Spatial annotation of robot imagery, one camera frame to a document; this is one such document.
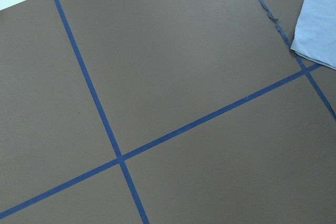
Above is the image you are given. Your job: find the light blue t-shirt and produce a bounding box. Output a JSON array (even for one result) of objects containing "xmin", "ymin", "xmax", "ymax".
[{"xmin": 291, "ymin": 0, "xmax": 335, "ymax": 69}]

